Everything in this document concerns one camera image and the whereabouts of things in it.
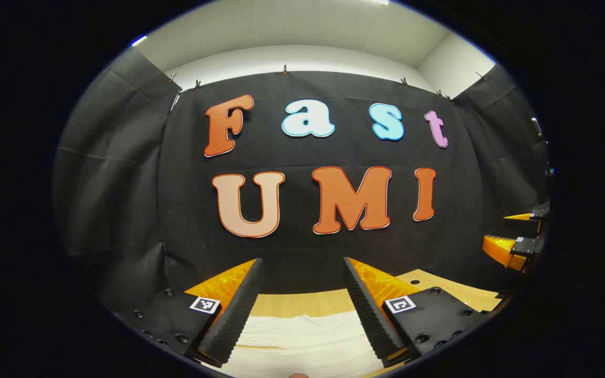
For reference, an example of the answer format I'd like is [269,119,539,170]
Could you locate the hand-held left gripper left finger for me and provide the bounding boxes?
[108,257,265,368]

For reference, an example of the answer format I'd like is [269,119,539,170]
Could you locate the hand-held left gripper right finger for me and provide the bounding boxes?
[342,257,492,368]

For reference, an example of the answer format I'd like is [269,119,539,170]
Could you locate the white jeans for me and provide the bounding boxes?
[218,313,387,378]

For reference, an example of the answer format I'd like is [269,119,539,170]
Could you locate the row of small backdrop clamps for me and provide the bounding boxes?
[168,64,488,101]

